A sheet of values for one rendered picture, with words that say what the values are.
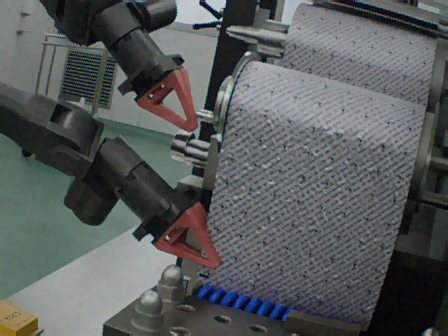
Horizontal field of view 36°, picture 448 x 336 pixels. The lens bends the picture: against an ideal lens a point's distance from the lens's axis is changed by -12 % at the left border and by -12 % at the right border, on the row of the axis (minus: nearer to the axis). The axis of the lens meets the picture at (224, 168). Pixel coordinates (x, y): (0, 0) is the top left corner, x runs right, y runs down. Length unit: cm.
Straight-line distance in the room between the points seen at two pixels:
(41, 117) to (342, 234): 40
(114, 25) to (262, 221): 32
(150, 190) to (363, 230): 26
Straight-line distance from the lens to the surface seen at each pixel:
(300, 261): 92
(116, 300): 119
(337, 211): 90
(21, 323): 100
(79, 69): 730
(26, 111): 93
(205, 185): 101
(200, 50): 680
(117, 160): 95
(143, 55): 98
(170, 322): 85
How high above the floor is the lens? 139
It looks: 13 degrees down
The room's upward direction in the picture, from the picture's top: 11 degrees clockwise
